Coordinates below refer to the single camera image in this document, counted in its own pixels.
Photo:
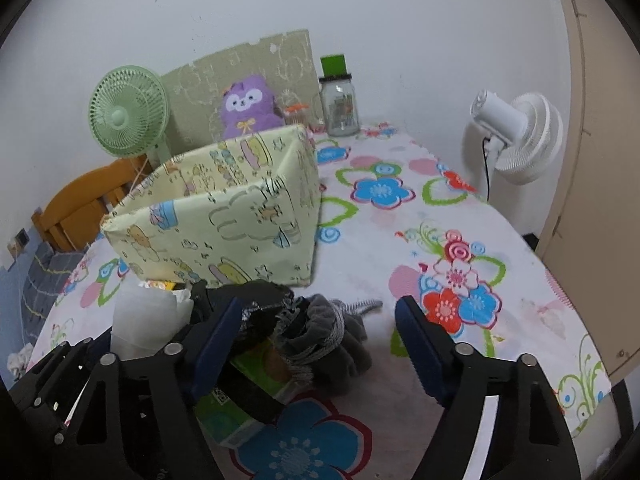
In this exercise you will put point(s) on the green desk fan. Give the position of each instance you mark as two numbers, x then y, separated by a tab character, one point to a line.
120	117

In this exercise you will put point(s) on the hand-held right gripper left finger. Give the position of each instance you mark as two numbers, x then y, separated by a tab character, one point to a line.
215	350

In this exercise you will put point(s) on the grey plaid pillow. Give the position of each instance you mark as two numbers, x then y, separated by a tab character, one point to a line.
45	280

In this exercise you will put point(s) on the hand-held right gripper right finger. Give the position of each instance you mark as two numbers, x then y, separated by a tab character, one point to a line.
420	350

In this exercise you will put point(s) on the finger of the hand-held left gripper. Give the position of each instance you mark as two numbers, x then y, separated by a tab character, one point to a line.
50	385

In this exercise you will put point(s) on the glass jar with black lid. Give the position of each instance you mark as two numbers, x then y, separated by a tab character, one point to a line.
340	110

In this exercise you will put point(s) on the wooden chair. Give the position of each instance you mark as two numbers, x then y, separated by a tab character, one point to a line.
80	195

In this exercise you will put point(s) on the cardboard panel with drawings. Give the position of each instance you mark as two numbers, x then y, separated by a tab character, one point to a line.
210	75

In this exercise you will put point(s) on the clear container with orange lid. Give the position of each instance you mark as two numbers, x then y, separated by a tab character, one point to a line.
294	115

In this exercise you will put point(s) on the green cup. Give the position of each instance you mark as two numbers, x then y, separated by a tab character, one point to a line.
334	65

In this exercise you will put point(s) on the green packet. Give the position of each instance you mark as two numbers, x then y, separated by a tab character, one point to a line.
260	365

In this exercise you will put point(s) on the wall socket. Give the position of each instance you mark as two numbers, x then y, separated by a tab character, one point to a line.
21	237

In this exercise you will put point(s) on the white fan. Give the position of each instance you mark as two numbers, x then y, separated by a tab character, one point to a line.
530	130

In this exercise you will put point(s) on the grey cloth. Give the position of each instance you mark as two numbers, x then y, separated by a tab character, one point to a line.
340	355

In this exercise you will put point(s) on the beige wooden door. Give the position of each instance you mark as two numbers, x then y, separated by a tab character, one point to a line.
600	210

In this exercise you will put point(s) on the yellow printed fabric storage box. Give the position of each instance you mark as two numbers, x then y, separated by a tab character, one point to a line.
240	220

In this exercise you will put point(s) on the purple plush toy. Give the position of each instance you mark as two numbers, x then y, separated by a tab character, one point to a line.
245	102

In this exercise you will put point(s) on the black plastic bag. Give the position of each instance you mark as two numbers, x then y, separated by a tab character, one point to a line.
265	297

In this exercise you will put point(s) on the blue bed sheet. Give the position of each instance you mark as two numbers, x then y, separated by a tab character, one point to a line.
10	310

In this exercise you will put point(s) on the floral tablecloth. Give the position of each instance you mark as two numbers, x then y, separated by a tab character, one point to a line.
375	260

